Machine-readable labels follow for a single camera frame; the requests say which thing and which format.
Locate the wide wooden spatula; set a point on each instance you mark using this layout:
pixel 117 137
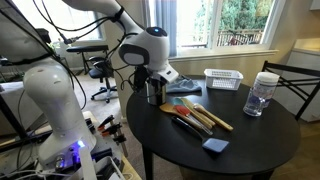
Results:
pixel 170 109

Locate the thin wooden spoon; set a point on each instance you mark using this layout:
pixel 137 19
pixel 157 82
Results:
pixel 193 108

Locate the round black table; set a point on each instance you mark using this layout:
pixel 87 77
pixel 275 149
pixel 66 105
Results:
pixel 240 143

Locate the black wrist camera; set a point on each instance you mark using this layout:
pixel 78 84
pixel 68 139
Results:
pixel 140 78

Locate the white plastic basket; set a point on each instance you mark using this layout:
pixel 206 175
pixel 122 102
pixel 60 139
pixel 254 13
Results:
pixel 222 80

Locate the black office chair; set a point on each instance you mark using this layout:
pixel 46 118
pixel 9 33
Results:
pixel 100 71

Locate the red silicone spatula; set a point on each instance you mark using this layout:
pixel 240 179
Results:
pixel 182 110

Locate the white counter cabinet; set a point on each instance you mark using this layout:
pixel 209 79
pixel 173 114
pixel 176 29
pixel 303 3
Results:
pixel 305 80

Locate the white framed window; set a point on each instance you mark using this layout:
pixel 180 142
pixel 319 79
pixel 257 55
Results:
pixel 233 23

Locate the black orange clamp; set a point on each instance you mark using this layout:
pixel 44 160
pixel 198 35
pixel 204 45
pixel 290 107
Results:
pixel 115 131
pixel 106 122

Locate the thick wooden spoon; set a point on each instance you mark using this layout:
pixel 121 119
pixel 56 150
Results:
pixel 213 118

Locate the clear glass mug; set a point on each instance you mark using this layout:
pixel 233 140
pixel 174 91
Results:
pixel 254 105

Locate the blue cloth towel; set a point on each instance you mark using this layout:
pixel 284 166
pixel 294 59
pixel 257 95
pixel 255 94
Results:
pixel 183 86

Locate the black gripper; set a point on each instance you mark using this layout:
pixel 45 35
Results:
pixel 156 80

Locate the black spatula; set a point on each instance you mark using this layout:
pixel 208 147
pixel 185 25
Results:
pixel 200 135

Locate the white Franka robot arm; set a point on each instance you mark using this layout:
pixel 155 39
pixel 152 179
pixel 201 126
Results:
pixel 56 100

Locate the teal silicone spatula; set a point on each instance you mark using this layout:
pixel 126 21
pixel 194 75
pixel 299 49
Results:
pixel 178 101

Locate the grey curtain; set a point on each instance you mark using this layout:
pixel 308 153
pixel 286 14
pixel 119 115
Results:
pixel 161 23

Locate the silver metal bowl cup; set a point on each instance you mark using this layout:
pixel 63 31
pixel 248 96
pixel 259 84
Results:
pixel 156 98

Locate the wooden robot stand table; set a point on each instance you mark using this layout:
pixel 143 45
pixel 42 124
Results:
pixel 130 171

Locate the black dining chair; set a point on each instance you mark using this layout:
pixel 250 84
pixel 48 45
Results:
pixel 290 70

